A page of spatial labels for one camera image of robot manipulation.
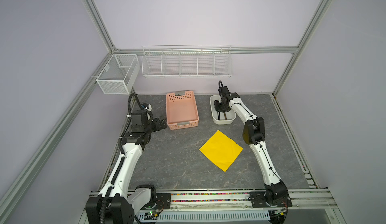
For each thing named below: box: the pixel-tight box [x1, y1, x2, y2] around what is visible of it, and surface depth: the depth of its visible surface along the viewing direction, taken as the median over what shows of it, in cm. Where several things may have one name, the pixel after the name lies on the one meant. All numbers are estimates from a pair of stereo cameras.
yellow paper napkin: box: [199, 130, 244, 173], surface depth 93 cm
